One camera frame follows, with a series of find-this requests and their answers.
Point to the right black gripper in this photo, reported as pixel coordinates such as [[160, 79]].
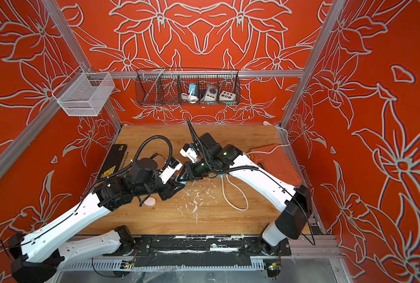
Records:
[[191, 171]]

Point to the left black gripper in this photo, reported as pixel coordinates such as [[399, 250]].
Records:
[[170, 189]]

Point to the pink earbud case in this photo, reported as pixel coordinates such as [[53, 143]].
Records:
[[150, 202]]

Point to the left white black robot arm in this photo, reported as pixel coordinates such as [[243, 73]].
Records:
[[38, 255]]

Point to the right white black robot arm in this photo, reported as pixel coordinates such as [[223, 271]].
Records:
[[293, 203]]

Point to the black box yellow label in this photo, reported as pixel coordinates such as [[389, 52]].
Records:
[[113, 161]]

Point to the orange plastic tool case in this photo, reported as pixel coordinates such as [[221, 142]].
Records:
[[273, 160]]

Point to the white cube socket adapter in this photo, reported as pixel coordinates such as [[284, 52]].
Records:
[[227, 97]]

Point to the white round socket adapter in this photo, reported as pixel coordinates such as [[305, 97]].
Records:
[[210, 94]]

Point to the blue charger in basket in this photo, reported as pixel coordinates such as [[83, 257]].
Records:
[[193, 90]]

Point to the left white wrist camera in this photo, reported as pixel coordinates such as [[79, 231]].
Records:
[[172, 167]]

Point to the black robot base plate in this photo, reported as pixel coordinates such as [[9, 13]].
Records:
[[246, 244]]

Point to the black wire wall basket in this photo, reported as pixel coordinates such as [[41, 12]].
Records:
[[168, 86]]

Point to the clear acrylic wall box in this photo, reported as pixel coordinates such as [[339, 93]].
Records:
[[83, 96]]

